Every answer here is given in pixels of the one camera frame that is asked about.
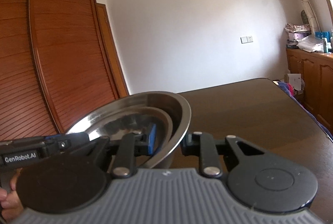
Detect medium steel bowl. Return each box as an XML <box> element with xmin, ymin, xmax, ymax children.
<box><xmin>84</xmin><ymin>106</ymin><xmax>173</xmax><ymax>147</ymax></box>

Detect large steel bowl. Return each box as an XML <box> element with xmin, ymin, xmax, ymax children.
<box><xmin>66</xmin><ymin>92</ymin><xmax>191</xmax><ymax>169</ymax></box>

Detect person's left hand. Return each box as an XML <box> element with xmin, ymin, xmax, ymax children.
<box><xmin>1</xmin><ymin>168</ymin><xmax>24</xmax><ymax>222</ymax></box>

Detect wooden louvred wardrobe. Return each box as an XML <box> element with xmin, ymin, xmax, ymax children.
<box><xmin>1</xmin><ymin>0</ymin><xmax>128</xmax><ymax>140</ymax></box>

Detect dark blue blanket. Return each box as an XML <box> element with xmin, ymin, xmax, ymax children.
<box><xmin>274</xmin><ymin>81</ymin><xmax>294</xmax><ymax>97</ymax></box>

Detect white cardboard box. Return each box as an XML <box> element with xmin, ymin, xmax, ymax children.
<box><xmin>285</xmin><ymin>73</ymin><xmax>305</xmax><ymax>92</ymax></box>

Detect wooden side cabinet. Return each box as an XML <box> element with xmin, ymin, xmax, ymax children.
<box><xmin>286</xmin><ymin>49</ymin><xmax>333</xmax><ymax>132</ymax></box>

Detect stack of books and papers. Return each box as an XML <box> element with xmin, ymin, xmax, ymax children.
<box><xmin>284</xmin><ymin>24</ymin><xmax>312</xmax><ymax>48</ymax></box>

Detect clear plastic bag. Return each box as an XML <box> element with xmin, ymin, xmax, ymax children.
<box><xmin>297</xmin><ymin>35</ymin><xmax>323</xmax><ymax>53</ymax></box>

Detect bottles on cabinet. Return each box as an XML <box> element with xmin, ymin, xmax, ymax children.
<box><xmin>315</xmin><ymin>31</ymin><xmax>332</xmax><ymax>53</ymax></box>

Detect white wall switch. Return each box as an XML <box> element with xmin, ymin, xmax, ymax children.
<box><xmin>240</xmin><ymin>36</ymin><xmax>253</xmax><ymax>44</ymax></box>

